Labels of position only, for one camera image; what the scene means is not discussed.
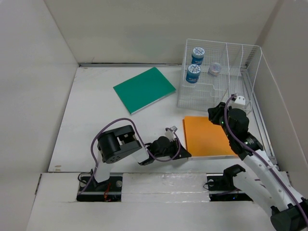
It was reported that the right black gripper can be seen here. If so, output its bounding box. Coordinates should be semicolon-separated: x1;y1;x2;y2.
207;102;235;140

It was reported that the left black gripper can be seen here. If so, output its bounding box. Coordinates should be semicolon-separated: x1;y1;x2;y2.
154;138;191;160

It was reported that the orange notebook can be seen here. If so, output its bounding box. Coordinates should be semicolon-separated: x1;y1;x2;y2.
183;116;236;157

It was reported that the small clear tape roll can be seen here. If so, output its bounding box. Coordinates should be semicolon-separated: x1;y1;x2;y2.
208;63;222;77

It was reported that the blue tape roll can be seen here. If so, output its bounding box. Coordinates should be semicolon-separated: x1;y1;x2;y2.
191;47;205;65
186;64;201;84

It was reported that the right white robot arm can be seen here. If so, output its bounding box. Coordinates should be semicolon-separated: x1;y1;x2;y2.
207;102;308;231

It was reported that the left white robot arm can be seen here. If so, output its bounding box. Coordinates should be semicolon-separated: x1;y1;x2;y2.
90;125;192;191

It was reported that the green notebook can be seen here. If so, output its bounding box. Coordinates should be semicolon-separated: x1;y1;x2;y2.
113;67;176;114

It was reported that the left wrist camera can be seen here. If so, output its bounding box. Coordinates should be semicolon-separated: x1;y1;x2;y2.
165;126;178;141

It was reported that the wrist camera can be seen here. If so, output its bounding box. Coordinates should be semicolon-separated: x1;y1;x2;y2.
165;126;178;141
231;95;246;110

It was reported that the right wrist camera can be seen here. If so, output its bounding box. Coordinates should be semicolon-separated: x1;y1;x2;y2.
231;95;246;110

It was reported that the white wire rack organizer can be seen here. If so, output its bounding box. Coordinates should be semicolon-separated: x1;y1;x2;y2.
177;39;262;114

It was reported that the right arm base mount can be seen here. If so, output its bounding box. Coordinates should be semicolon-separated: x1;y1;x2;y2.
203;175;253;202

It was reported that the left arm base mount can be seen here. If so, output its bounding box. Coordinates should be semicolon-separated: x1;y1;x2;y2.
77;170;123;202

